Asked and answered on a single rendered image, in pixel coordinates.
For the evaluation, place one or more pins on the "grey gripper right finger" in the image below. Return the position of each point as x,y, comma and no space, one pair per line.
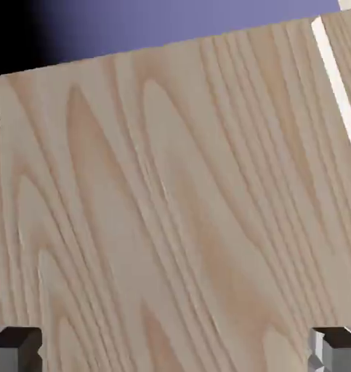
338,353

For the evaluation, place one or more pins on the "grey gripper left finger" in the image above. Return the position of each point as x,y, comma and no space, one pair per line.
9,351

